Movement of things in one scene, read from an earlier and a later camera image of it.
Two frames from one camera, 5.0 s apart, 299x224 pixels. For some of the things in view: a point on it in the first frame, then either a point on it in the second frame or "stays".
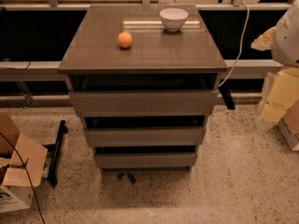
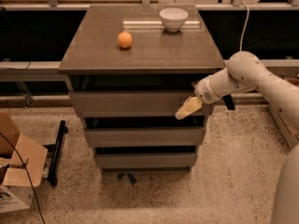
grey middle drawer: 145,136 stays
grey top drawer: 145,104 stays
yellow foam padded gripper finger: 283,93 to 204,91
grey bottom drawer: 146,161 stays
